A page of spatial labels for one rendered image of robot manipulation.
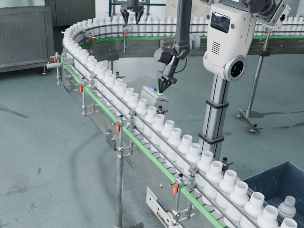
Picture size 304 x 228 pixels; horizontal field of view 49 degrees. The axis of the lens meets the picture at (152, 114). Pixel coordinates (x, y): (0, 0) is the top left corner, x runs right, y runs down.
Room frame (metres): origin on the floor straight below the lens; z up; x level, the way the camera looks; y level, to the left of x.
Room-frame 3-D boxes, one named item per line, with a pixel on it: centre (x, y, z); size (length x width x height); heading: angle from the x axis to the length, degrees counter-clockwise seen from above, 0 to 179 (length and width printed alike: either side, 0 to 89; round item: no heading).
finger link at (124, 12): (1.75, 0.16, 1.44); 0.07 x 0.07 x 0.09; 34
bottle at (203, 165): (0.97, -0.21, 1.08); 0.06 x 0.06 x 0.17
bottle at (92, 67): (1.79, 0.35, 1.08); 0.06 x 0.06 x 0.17
